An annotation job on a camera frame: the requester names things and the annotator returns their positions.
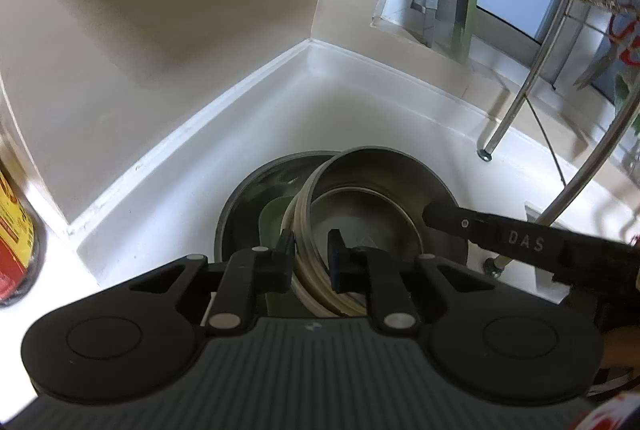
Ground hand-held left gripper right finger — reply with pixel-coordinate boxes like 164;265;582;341
327;230;493;336

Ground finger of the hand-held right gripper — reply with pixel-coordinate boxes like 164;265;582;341
422;202;506;255

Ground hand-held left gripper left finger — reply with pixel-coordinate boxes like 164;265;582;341
127;231;296;336

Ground green square plate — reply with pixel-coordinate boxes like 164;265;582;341
259;197;301;315

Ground cream ribbed bowl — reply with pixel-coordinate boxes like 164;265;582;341
281;152;426;317

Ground wide stainless steel plate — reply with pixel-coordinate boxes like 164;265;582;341
214;151;471;305

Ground stainless steel pot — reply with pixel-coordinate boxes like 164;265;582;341
300;146;468;305

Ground person's right hand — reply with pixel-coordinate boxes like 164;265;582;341
600;327;640;368

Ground metal dish rack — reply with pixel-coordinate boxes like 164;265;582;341
475;0;640;281

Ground red white patterned clothing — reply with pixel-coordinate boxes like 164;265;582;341
575;385;640;430

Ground grey metal utensil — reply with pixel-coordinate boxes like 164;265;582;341
572;37;621;90

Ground large red label sauce bottle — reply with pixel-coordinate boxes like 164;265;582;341
0;160;48;308

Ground black cable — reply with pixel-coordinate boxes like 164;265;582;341
527;94;568;188

